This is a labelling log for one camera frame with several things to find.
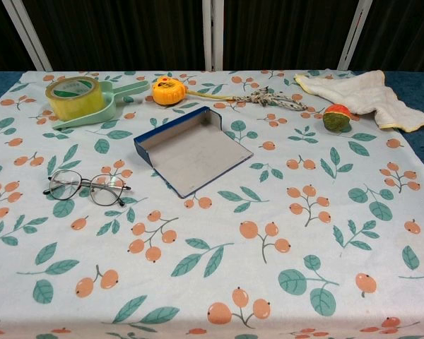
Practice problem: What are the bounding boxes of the mint green plastic scoop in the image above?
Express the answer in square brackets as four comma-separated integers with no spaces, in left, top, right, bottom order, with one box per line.
[51,80,151,131]

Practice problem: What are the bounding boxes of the braided rope toy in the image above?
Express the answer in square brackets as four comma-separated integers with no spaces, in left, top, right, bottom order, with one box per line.
[232,87,308,112]

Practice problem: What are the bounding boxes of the black rimmed eyeglasses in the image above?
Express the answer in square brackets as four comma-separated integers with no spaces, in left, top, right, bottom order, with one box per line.
[42,169,132,208]

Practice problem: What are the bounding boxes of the white frame post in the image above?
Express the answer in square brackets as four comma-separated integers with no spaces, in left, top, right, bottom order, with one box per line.
[1,0,54,71]
[201,0,224,71]
[337,0,374,71]

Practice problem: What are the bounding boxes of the blue cardboard box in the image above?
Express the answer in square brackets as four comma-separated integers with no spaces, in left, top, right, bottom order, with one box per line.
[133,105,254,199]

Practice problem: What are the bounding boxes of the yellow tape measure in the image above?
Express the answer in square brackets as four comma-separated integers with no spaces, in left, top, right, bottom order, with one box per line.
[151,75,238,106]

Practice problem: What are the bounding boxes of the floral fruit tablecloth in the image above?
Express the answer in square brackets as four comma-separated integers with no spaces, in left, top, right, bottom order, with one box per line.
[0,69,424,339]

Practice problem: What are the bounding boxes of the white towel yellow edge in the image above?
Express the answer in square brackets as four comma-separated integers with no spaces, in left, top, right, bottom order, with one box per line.
[293,69,424,133]

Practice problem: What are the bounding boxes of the clear packing tape roll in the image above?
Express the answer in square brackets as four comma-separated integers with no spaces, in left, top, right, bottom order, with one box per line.
[45,76,105,121]

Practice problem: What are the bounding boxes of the black pleated curtain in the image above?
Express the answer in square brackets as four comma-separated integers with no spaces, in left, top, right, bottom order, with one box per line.
[349,0,424,73]
[221,0,360,71]
[19,0,206,71]
[0,0,40,71]

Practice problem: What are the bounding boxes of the orange green ball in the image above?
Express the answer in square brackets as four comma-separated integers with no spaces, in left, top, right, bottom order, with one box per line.
[322,103,352,134]

